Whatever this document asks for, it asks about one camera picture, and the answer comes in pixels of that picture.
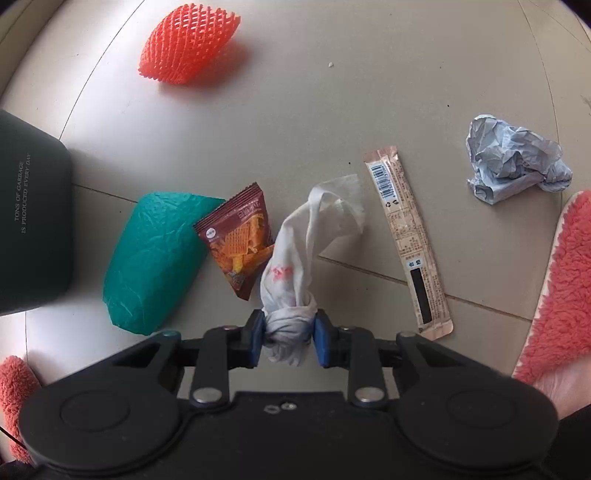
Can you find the long pink sachet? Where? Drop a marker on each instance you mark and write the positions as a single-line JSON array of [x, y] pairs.
[[406, 230]]

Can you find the person's pink slipper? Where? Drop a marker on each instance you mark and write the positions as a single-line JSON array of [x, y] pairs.
[[16, 383], [568, 286]]

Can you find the dark green trash bin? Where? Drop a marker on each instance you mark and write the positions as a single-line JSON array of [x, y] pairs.
[[32, 207]]

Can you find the white tissue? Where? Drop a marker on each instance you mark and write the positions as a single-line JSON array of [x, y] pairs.
[[286, 272]]

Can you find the person's right leg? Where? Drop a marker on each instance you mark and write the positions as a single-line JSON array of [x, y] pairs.
[[572, 392]]

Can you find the brown red snack packet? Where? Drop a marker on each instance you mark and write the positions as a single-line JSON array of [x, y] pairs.
[[240, 240]]

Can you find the teal plastic bag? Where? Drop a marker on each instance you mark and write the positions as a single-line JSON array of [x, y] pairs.
[[147, 263]]

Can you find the orange foam fruit net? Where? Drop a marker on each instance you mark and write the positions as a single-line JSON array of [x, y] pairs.
[[189, 46]]

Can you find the person's right pink slipper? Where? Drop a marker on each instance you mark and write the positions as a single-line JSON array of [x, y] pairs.
[[568, 286]]

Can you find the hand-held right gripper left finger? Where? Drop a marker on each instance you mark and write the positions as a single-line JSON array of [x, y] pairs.
[[258, 332]]

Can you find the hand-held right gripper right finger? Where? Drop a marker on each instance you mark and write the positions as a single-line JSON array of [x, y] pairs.
[[319, 341]]

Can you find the person's left pink slipper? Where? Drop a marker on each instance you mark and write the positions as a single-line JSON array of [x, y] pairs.
[[16, 383]]

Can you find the grey-blue paper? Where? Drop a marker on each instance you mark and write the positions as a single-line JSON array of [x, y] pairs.
[[503, 157]]

